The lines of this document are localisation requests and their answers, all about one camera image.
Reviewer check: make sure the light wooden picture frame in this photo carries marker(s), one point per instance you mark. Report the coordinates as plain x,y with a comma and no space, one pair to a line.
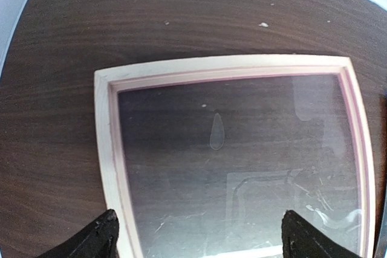
108,83

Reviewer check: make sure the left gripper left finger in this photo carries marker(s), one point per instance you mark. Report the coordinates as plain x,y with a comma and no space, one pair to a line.
97,239

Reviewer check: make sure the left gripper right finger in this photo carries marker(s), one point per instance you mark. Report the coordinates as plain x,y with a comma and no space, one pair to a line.
301,239

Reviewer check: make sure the clear acrylic sheet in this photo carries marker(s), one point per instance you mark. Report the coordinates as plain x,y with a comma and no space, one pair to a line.
213,167

